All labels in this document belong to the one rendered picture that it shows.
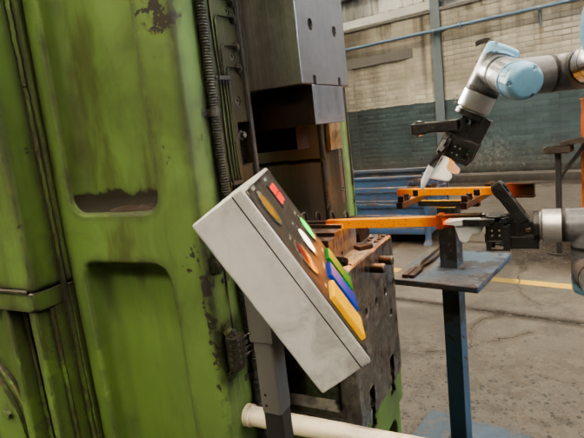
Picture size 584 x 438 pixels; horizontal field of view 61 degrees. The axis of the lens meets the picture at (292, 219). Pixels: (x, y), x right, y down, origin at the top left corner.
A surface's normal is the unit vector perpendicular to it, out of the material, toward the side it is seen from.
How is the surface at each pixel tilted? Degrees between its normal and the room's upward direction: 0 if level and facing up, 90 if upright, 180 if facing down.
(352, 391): 90
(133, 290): 90
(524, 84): 105
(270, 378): 90
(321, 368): 90
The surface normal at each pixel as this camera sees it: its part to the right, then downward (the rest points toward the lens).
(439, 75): -0.61, 0.21
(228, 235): -0.04, 0.18
